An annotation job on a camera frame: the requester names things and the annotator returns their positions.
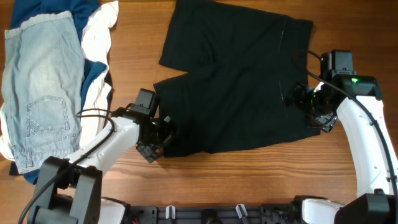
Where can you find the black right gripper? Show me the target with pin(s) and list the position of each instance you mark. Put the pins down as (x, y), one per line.
(297, 97)

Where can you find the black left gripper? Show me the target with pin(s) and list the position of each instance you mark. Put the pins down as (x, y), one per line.
(168, 133)

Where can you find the black shorts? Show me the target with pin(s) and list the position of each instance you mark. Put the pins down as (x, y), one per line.
(236, 74)

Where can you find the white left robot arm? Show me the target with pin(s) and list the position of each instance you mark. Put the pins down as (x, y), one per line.
(69, 190)

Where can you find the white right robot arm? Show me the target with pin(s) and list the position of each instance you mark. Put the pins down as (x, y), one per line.
(355, 101)

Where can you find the light blue denim shorts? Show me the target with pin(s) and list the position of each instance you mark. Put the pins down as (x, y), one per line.
(40, 90)

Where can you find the white garment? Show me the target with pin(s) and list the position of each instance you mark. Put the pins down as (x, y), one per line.
(96, 44)

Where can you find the dark blue garment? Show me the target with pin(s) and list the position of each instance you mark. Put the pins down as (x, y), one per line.
(62, 12)

